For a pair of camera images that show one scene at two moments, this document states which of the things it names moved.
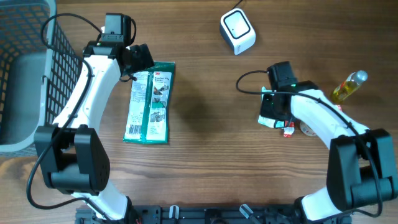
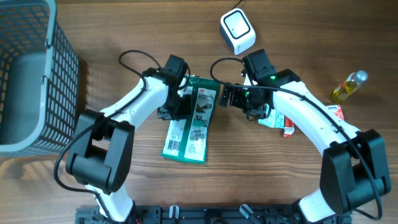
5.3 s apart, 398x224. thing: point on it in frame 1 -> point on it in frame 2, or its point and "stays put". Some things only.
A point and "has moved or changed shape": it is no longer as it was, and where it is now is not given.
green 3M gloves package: [150, 98] has moved or changed shape
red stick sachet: [288, 130] stays put
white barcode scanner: [237, 31] stays put
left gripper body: [134, 60] -> [175, 104]
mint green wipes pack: [266, 121] stays put
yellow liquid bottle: [348, 86] stays put
